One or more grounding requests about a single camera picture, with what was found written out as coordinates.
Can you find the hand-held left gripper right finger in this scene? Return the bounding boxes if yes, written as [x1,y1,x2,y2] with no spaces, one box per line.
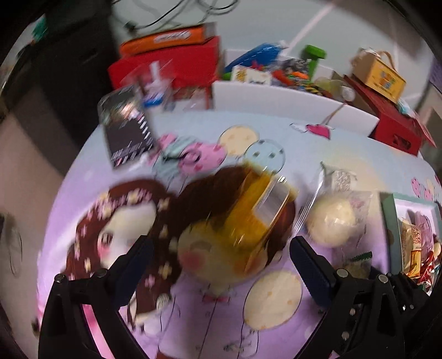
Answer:
[289,236,415,359]

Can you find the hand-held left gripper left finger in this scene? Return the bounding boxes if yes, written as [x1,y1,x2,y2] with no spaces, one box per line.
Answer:
[38,235,154,359]

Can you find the white tray with teal rim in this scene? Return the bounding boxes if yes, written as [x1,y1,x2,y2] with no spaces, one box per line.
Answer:
[380,191,442,294]

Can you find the purple snack packet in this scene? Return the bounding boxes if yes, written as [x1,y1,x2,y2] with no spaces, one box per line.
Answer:
[414,210,436,249]

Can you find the pale cracker packet green edge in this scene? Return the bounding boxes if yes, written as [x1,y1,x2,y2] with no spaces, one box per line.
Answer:
[342,252,373,280]

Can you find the round bun in clear packet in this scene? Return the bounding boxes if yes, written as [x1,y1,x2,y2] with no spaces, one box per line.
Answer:
[304,162,375,249]

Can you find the orange yellow snack packet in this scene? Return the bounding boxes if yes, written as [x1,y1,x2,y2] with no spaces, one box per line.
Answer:
[401,217,423,278]

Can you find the red snack packet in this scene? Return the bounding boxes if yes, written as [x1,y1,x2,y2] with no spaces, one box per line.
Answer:
[421,249,442,287]

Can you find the black glossy packet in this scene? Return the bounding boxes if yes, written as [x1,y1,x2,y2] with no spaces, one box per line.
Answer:
[98,85,156,168]

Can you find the red crate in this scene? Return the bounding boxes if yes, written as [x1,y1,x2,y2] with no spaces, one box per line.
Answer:
[343,74,436,157]

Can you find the white storage box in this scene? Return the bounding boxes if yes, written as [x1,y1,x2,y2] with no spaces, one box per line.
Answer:
[211,48,380,139]

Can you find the clear plastic container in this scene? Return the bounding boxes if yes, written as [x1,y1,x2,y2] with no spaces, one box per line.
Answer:
[131,60,177,111]

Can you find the colourful toy packet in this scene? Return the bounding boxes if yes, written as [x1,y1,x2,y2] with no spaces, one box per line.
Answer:
[271,59,311,87]

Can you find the red gift box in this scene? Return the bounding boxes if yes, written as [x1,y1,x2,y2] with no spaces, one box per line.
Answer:
[108,35,222,111]

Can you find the yellow cardboard carry box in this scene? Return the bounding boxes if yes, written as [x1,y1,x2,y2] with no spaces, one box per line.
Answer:
[351,48,407,103]

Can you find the black cabinet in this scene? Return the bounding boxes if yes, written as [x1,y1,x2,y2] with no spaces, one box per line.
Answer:
[0,0,120,114]

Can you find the blue plastic bag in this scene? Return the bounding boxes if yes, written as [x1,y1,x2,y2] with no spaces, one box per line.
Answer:
[224,42,287,75]

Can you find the orange box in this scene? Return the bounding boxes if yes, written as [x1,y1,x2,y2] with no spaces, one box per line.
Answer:
[119,22,216,57]

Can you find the black cables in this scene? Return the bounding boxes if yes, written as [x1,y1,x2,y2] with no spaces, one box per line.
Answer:
[110,0,215,31]

